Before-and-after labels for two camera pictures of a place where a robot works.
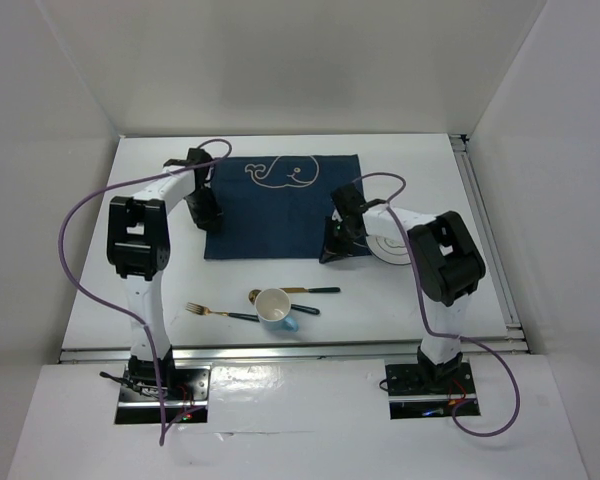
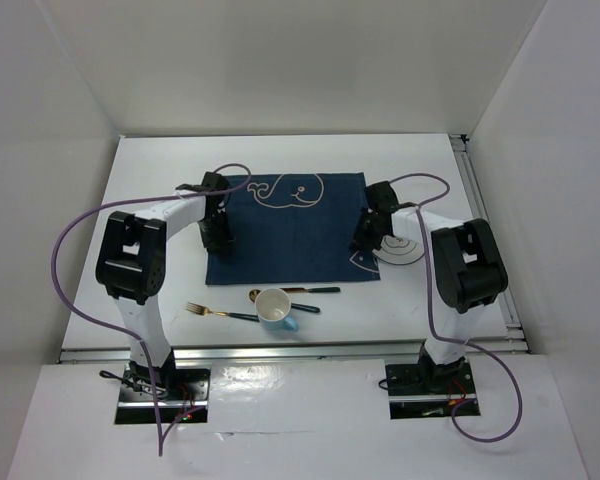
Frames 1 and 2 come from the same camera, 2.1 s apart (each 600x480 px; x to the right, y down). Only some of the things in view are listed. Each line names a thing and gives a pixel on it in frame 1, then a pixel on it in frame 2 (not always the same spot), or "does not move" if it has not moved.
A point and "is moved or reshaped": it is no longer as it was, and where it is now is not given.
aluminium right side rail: x=462 y=149 does not move
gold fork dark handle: x=206 y=311 does not move
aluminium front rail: x=292 y=353 does not move
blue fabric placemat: x=276 y=207 is moved or reshaped
